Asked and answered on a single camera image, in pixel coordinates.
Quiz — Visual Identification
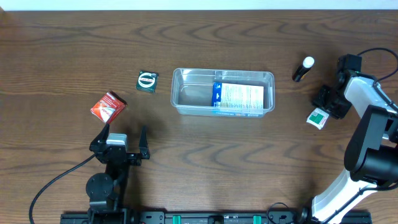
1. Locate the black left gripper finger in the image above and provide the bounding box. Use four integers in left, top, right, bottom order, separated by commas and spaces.
95, 124, 110, 146
139, 126, 150, 156

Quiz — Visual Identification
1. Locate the white green medicine box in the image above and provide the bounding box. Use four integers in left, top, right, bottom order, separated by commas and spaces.
307, 108, 329, 129

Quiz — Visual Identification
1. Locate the blue medicine packet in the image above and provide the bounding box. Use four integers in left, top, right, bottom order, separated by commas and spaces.
211, 82, 264, 110

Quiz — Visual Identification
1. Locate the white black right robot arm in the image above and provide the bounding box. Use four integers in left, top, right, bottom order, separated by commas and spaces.
297, 54, 397, 223

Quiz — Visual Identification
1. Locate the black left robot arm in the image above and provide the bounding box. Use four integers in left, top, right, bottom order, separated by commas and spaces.
86, 124, 150, 223

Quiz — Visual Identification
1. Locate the clear plastic container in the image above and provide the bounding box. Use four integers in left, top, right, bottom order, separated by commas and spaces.
170, 68, 275, 118

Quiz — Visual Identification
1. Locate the red Panadol box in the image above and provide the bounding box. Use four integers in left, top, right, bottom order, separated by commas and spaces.
90, 91, 127, 124

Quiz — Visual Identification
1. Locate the black bottle white cap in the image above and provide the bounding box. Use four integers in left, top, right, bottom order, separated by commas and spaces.
292, 56, 315, 82

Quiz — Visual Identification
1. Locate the green Zam-Buk box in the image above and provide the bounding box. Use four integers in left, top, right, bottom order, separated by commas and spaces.
136, 70, 159, 93

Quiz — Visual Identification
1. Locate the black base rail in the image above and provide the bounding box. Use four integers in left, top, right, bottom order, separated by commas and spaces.
60, 210, 373, 224

